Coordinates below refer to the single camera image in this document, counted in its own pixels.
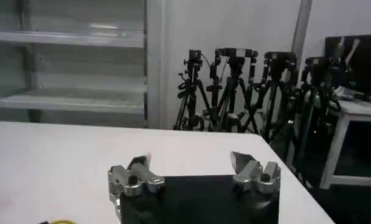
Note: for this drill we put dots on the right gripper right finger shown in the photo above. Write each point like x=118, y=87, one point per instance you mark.
x=255, y=176

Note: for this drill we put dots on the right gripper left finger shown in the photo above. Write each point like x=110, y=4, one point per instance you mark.
x=133, y=179

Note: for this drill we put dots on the white folding table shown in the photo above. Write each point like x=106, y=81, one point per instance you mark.
x=67, y=158

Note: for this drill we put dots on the grey open shelf unit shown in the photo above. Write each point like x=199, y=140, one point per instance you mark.
x=82, y=76

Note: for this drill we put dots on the small white side table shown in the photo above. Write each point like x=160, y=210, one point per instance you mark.
x=352, y=111

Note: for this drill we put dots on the black monitor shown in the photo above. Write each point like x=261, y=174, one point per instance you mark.
x=365, y=67

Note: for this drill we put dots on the black camera tripod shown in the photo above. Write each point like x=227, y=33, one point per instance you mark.
x=231, y=91
x=190, y=91
x=317, y=91
x=278, y=82

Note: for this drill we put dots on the grey slanted wall conduit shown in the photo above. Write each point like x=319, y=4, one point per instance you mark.
x=301, y=27

